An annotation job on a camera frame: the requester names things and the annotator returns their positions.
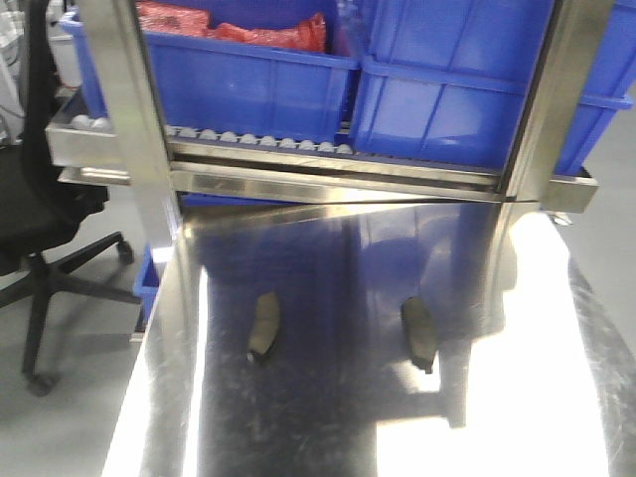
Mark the blue lower shelf bin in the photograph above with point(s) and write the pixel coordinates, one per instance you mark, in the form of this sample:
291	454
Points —
146	283

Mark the red bubble wrap bags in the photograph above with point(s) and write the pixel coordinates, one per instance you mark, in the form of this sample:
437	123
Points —
309	35

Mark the brake pad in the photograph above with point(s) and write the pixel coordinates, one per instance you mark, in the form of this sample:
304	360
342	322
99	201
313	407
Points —
265	327
420	333

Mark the blue bin with red bags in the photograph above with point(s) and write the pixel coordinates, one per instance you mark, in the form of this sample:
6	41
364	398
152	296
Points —
223	85

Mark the brake pad centre right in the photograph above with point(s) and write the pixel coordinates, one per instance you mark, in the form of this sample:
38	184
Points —
420	333

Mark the black mesh office chair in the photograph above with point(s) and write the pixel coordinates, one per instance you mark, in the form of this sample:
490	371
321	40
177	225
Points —
38	212

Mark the stainless steel flow rack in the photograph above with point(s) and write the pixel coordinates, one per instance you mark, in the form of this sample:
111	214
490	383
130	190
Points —
139	154

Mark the blue plastic bin right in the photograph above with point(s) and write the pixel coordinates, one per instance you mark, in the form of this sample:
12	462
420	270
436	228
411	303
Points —
445	81

